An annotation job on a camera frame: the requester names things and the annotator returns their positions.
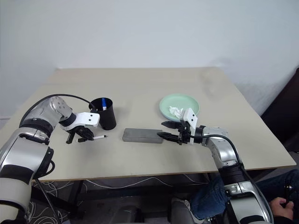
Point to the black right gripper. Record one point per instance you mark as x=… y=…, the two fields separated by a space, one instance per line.
x=184 y=136

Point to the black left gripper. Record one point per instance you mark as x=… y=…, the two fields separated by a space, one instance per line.
x=84 y=133

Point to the white tissue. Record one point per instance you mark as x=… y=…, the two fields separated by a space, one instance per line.
x=176 y=111

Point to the white pen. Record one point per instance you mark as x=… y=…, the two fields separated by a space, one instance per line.
x=100 y=137

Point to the grey glasses case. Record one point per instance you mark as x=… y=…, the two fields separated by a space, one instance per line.
x=142 y=135

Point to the green plate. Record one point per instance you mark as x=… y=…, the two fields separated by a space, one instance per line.
x=177 y=101

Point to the blue marker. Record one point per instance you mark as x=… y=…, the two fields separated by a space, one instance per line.
x=104 y=103

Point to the black handheld controller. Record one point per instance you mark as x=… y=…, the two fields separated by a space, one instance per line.
x=289 y=193

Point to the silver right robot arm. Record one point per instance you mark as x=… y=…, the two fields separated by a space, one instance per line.
x=222 y=149

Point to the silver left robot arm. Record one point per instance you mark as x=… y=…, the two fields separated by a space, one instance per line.
x=14 y=149

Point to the person's bare hand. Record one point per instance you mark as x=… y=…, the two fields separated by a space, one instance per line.
x=280 y=208

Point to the black cup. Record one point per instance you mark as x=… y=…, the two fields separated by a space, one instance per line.
x=108 y=121

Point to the person's leg in blue jeans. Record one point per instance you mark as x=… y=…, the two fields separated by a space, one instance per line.
x=271 y=184
x=208 y=198

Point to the grey rounded shape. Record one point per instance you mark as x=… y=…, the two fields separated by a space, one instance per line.
x=181 y=212

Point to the dark brown cabinet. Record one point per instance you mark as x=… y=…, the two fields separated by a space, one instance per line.
x=285 y=116

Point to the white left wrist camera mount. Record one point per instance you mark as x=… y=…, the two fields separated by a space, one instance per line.
x=88 y=119

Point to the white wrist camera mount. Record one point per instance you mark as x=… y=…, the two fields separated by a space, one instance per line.
x=190 y=116
x=88 y=119

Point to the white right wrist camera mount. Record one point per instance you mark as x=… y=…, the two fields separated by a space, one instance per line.
x=190 y=116

